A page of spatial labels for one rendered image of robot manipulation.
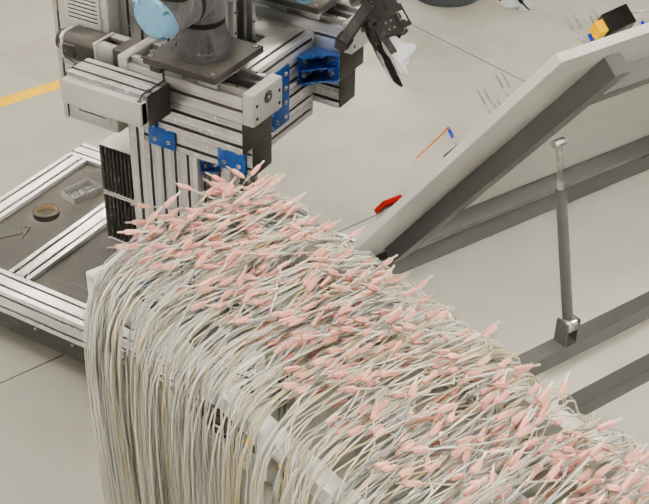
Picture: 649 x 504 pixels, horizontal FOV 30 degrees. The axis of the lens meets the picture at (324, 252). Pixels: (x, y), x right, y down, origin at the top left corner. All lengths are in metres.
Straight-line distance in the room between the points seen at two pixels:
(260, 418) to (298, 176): 3.30
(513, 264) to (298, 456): 1.56
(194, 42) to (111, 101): 0.27
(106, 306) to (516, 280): 1.39
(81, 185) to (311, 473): 2.99
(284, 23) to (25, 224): 1.26
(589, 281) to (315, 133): 2.34
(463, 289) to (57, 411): 1.44
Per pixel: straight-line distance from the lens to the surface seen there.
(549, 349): 2.51
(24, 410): 3.87
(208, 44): 3.13
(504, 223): 3.17
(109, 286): 1.86
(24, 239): 4.23
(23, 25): 6.22
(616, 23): 2.39
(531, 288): 3.00
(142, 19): 3.01
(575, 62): 2.12
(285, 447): 1.60
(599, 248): 3.17
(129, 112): 3.19
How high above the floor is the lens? 2.57
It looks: 35 degrees down
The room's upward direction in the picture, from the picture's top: 1 degrees clockwise
